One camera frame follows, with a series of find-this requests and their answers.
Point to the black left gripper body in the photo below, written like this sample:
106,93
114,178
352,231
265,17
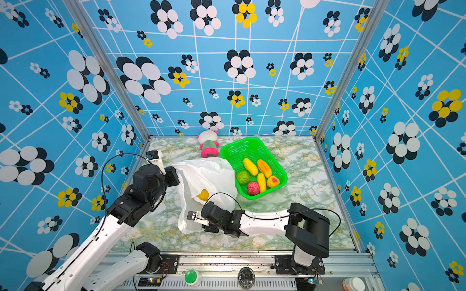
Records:
168,179

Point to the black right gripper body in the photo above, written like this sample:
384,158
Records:
212,228

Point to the small yellow fruit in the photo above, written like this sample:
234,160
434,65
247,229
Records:
204,195

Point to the white plastic bag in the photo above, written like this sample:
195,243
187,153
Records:
202,180

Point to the red lychee fruit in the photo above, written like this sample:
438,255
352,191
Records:
253,189

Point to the green lime fruit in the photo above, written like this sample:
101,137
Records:
243,177

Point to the yellow lemon fruit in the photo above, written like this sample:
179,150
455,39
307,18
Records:
250,167

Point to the long yellow fruit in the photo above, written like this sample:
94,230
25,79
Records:
261,180

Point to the yellow red peach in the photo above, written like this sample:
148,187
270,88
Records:
273,182

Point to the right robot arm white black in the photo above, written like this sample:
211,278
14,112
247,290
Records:
307,229

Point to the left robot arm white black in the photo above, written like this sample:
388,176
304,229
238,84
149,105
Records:
75,273

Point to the green push button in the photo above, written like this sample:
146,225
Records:
193,278

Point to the round silver knob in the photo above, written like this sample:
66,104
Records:
246,278

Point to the green plastic mesh basket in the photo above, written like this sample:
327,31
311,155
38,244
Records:
254,149

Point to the pink white plush toy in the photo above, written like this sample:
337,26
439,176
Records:
208,143

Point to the white orange container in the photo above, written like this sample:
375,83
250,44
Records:
353,284

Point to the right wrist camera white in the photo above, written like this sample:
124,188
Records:
196,217

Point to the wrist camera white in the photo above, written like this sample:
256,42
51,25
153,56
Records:
196,217
155,157

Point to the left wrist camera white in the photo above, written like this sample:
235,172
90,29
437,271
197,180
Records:
155,157

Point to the aluminium front rail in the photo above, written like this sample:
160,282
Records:
219,272

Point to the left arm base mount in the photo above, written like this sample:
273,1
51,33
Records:
165,263

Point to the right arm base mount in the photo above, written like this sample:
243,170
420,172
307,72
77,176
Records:
286,265

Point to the aluminium frame post left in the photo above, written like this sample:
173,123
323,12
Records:
84,24

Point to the aluminium frame post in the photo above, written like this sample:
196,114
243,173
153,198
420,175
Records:
365,37
84,24

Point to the aluminium frame post right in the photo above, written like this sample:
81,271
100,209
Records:
365,37

